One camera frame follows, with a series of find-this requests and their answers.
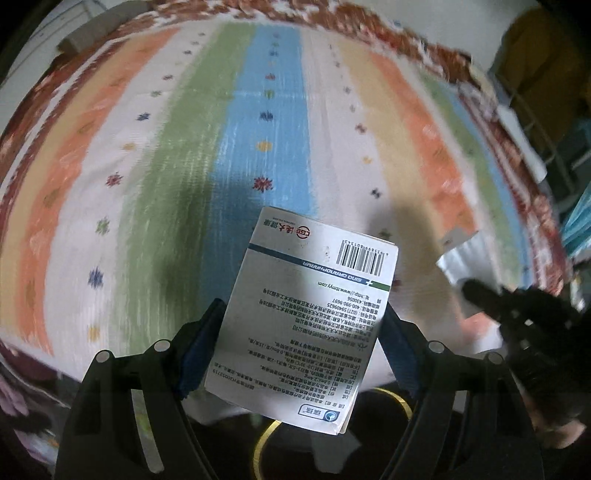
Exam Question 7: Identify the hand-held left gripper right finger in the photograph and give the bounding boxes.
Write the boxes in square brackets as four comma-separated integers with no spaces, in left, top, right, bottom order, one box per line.
[379,302,546,480]

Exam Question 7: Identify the black bin with gold rim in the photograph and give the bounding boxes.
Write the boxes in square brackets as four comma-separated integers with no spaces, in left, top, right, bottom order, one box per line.
[252,387,416,480]

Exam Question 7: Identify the white cloth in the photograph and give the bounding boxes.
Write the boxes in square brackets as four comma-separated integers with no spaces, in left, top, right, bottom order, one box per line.
[496,104,550,182]

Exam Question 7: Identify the grey flat object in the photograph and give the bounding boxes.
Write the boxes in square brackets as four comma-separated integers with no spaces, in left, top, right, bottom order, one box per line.
[58,31,101,52]

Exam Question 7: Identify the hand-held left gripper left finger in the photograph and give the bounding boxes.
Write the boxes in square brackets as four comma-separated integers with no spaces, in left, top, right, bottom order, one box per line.
[55,298,227,480]

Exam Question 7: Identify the metal storage rack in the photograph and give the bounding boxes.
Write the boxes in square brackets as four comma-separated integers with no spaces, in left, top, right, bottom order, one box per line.
[489,0,591,199]

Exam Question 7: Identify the striped colourful blanket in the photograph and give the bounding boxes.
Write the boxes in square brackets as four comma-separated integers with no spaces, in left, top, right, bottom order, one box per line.
[0,21,536,423]

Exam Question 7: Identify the white medicine box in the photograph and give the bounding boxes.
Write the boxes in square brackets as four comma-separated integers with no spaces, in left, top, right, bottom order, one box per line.
[203,206,399,437]

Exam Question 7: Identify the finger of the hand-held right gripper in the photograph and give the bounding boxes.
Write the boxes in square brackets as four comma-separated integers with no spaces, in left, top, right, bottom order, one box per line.
[462,279,519,325]

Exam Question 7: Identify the blue cloth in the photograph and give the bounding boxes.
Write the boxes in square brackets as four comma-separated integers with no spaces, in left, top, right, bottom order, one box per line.
[560,185,591,252]

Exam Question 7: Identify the white printed paper leaflet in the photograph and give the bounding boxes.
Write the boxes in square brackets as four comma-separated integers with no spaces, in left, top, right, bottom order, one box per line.
[436,228,483,289]

